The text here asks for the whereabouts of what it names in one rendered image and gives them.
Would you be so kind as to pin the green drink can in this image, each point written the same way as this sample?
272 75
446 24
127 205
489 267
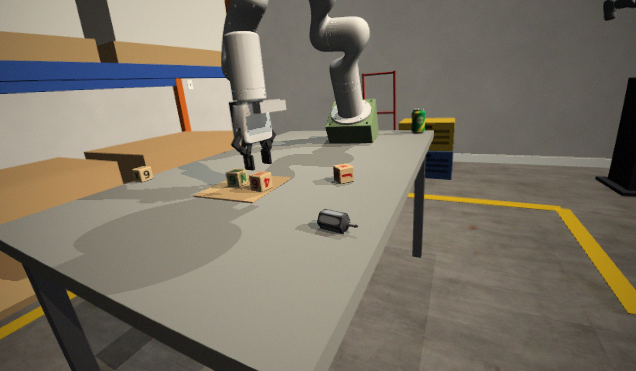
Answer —
418 121

